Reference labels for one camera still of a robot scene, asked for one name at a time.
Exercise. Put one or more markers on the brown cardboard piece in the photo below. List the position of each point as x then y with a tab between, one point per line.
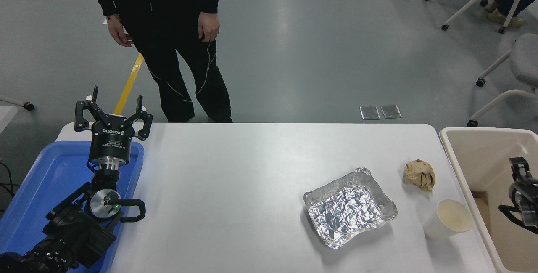
481	210

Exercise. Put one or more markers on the person's right hand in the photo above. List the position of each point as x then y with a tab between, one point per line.
117	33

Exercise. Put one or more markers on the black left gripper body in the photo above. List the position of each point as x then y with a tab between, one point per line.
111	140

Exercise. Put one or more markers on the large pale plastic bin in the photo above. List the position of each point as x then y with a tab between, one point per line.
479	159

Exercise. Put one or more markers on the blue plastic tray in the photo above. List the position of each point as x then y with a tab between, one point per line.
54	172

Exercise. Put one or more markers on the white table corner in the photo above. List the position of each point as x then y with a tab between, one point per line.
6	117

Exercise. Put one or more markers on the crumpled tan paper ball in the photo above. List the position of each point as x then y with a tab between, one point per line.
419	174

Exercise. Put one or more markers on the white paper cup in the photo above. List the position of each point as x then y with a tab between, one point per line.
437	226

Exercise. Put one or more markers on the square aluminium foil tray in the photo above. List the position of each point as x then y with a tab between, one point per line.
346	210

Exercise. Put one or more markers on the metal floor socket cover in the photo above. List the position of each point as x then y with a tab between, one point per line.
370	112
391	111

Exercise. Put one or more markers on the white chair leg with caster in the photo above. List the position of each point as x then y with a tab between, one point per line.
27	106

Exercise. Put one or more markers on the person's left hand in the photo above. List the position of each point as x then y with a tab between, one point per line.
209	27

